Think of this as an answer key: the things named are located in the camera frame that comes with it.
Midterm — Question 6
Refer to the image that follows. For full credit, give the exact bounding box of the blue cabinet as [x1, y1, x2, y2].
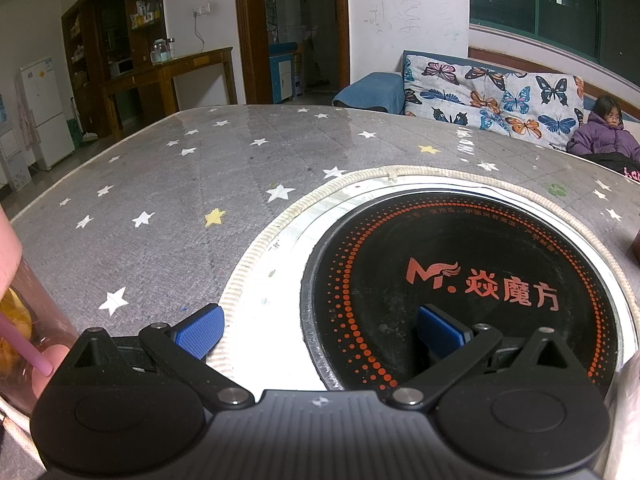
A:
[269, 42, 305, 104]

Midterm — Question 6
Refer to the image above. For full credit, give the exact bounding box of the pink plastic bag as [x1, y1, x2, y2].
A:
[602, 355, 640, 480]

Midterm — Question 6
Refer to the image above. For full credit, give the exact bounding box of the black round induction cooktop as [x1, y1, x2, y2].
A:
[299, 189, 623, 408]

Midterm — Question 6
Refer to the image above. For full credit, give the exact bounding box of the grey star tablecloth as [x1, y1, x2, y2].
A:
[0, 105, 640, 480]

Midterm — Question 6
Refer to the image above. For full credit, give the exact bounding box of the purple silicone straw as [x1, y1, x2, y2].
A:
[0, 316, 54, 377]

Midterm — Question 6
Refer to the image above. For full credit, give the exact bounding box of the glass jar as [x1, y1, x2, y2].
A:
[150, 37, 177, 64]

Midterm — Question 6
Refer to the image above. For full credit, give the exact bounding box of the blue sofa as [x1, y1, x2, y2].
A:
[332, 50, 640, 151]

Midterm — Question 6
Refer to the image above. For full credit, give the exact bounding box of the induction cooker plate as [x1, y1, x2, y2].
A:
[220, 165, 636, 411]

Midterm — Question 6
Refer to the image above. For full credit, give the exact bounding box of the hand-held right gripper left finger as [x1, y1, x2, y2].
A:
[70, 304, 256, 408]

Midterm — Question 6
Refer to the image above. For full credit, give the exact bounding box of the white refrigerator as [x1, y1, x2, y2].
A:
[19, 56, 77, 172]

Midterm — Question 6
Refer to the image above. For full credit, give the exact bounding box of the brown wooden door frame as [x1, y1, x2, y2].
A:
[233, 0, 351, 106]

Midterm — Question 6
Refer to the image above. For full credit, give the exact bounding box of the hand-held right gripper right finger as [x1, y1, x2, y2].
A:
[389, 305, 571, 408]

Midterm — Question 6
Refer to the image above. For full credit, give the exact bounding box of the dark wooden shelf unit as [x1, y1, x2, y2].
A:
[61, 0, 167, 136]

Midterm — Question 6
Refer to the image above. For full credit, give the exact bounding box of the pink tumbler cup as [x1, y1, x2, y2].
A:
[0, 205, 78, 426]

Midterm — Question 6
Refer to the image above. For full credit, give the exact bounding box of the black garment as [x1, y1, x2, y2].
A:
[584, 152, 640, 182]

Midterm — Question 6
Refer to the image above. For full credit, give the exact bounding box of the butterfly print blanket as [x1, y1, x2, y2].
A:
[402, 54, 586, 138]

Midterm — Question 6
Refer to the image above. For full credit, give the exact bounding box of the wooden side table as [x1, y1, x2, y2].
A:
[101, 47, 239, 143]

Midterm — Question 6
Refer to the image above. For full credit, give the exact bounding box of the dark green window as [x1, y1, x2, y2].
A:
[469, 0, 640, 78]

